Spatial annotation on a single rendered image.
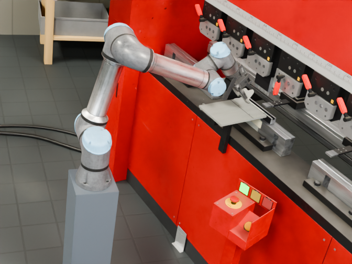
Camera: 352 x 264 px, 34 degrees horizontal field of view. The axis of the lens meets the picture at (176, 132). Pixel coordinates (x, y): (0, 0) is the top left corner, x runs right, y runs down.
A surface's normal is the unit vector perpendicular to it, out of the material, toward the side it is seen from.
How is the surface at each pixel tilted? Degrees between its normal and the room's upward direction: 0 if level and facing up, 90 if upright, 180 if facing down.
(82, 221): 90
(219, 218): 90
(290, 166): 0
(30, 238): 0
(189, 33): 90
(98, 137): 8
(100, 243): 90
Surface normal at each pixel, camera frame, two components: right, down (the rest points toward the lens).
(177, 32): 0.52, 0.51
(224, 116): 0.15, -0.84
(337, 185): -0.84, 0.17
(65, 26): 0.25, 0.54
